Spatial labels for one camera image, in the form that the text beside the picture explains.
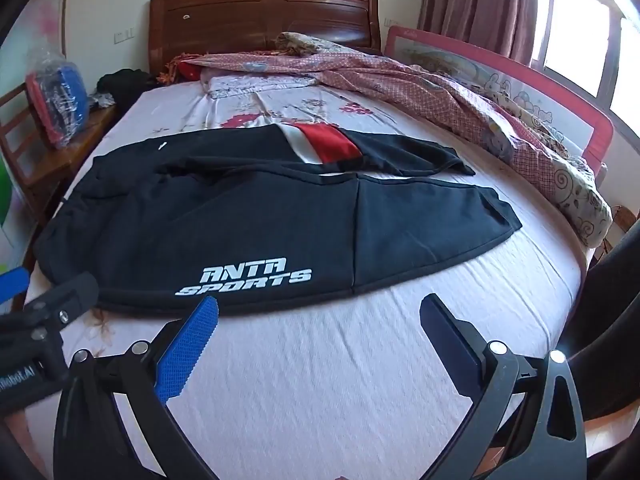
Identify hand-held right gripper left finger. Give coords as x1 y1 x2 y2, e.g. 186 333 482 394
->
52 295 221 480

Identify dark cloth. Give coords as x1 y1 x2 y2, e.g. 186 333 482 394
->
555 232 640 421

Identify pink patterned quilt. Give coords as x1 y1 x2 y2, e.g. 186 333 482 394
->
165 32 613 248

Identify pink bed guard rail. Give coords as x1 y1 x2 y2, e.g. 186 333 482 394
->
385 25 615 171

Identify black pants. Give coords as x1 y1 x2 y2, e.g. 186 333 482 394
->
34 124 523 317

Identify pale floral pillow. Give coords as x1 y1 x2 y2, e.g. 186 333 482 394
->
207 71 321 99

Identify bed with floral sheet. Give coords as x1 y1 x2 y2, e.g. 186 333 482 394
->
22 80 588 480

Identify wooden headboard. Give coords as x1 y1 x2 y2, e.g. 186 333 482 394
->
148 0 386 78

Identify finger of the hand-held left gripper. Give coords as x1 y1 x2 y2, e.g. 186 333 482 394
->
22 272 99 331
0 269 30 306

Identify orange fringed cloth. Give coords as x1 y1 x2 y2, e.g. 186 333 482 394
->
157 52 188 86

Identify plastic bag of clothes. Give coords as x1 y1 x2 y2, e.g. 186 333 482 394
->
25 42 92 150

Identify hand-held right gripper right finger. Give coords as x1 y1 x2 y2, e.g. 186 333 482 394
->
419 293 587 480

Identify black clothes pile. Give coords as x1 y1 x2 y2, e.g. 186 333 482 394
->
95 69 161 108

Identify pink curtain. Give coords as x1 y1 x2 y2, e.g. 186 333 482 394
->
417 0 543 68

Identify window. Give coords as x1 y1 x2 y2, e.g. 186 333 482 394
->
530 0 640 126

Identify wooden chair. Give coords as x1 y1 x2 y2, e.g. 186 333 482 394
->
0 82 121 241

